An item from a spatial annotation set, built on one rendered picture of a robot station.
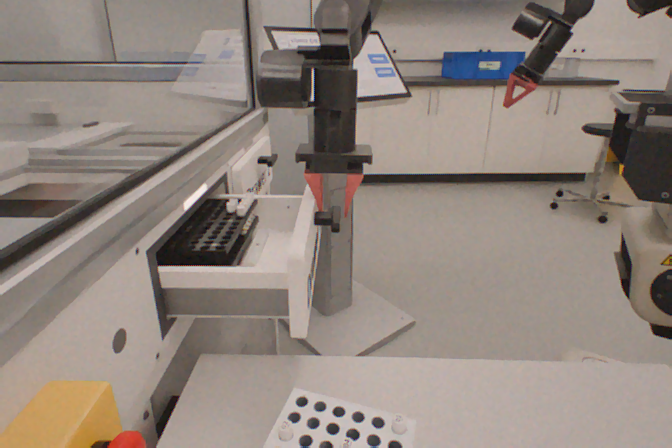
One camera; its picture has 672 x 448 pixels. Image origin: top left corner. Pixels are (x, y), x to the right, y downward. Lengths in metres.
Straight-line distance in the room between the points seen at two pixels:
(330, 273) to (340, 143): 1.21
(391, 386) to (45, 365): 0.34
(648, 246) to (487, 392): 0.48
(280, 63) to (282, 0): 1.57
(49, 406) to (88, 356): 0.07
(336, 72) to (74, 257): 0.33
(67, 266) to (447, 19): 4.07
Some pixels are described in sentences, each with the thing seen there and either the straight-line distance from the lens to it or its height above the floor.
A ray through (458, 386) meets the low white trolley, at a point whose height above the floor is 0.76.
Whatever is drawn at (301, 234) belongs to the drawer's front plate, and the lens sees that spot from 0.45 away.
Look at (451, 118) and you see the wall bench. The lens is 3.60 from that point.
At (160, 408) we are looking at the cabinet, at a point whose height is 0.72.
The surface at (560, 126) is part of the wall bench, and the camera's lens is 4.00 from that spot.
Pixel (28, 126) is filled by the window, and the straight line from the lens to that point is 0.35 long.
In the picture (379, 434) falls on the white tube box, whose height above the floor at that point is 0.80.
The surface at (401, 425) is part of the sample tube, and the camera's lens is 0.41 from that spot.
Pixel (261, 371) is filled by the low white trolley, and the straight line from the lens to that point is 0.53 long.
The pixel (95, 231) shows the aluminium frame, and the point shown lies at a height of 0.99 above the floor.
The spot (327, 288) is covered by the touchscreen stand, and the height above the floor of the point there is 0.18.
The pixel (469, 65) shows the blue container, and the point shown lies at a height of 1.01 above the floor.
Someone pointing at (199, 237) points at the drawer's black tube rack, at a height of 0.90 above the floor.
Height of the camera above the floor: 1.12
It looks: 21 degrees down
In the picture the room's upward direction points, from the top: straight up
